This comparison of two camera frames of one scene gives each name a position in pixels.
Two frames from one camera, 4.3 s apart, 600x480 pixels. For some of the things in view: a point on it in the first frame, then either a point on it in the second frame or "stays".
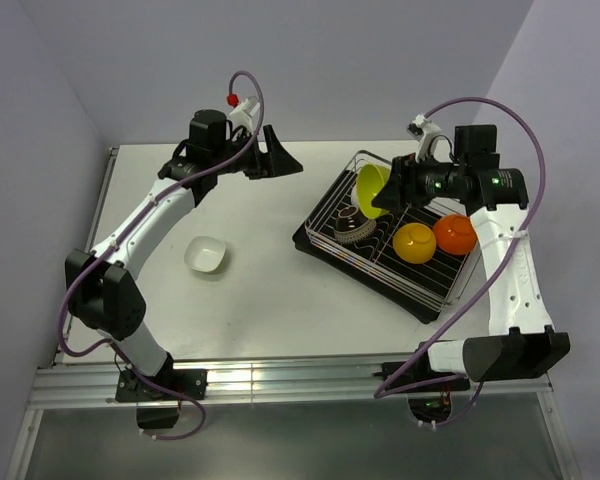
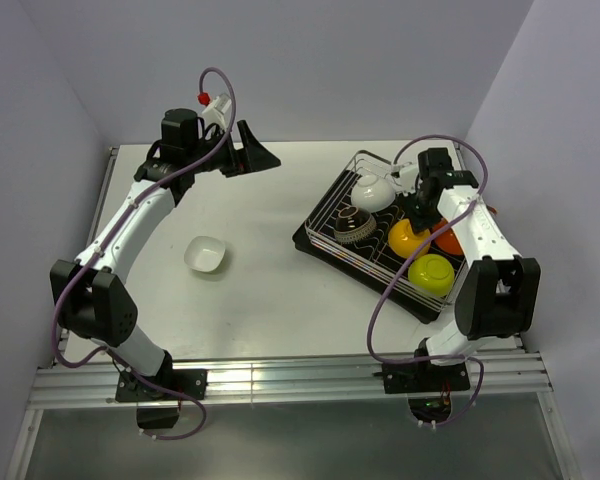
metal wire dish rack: x=424 y=251 stays
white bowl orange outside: x=455 y=234 stays
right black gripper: x=404 y=184 to x=420 y=224
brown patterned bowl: x=351 y=227 stays
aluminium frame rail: x=251 y=380 stays
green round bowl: x=369 y=179 to x=431 y=275
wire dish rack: x=392 y=252 stays
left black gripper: x=275 y=163 to x=251 y=159
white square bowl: x=204 y=253 stays
